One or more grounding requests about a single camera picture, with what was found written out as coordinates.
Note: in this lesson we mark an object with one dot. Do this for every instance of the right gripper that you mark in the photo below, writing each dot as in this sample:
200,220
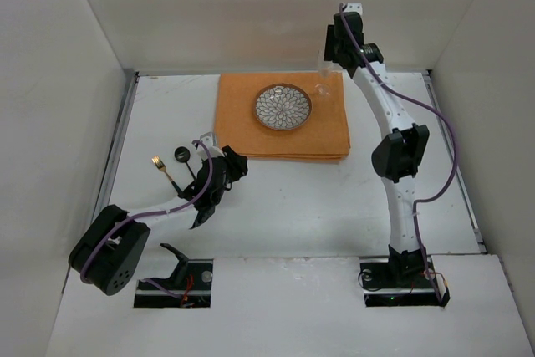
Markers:
332,45

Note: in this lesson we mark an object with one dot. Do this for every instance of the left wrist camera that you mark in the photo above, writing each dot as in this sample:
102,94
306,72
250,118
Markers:
207,147

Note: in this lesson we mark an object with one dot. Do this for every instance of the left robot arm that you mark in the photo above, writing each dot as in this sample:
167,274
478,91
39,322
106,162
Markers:
110,250

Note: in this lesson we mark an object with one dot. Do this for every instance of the left aluminium rail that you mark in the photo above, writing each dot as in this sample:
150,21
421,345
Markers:
116,145

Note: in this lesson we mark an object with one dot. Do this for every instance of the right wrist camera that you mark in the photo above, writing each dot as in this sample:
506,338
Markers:
351,8

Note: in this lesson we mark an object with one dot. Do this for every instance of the aluminium rail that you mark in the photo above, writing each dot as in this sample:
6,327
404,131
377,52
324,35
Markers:
460,184
116,145

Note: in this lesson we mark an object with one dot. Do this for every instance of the right aluminium rail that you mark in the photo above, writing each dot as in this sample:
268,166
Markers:
460,184

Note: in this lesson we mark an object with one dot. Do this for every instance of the gold fork with dark handle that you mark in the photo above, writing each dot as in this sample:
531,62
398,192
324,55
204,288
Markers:
160,166

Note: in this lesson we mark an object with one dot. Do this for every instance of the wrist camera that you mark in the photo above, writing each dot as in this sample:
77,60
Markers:
207,147
351,8

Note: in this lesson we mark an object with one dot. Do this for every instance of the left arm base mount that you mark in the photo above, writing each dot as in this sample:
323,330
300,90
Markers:
167,278

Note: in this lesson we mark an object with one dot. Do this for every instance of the clear wine glass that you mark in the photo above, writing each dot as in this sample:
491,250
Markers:
322,88

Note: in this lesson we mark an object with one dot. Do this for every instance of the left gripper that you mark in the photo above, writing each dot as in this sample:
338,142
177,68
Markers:
205,201

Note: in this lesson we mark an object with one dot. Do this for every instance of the black spoon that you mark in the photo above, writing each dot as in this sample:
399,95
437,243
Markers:
183,155

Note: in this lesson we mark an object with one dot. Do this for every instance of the orange cloth placemat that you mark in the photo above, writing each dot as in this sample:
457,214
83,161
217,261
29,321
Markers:
324,137

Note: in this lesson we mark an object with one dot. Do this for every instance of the patterned ceramic plate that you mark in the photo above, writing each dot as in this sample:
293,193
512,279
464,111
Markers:
282,107

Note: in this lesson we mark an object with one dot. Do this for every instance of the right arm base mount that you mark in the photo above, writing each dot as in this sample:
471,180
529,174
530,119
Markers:
402,280

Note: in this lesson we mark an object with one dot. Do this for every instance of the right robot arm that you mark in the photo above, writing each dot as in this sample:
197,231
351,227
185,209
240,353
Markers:
397,157

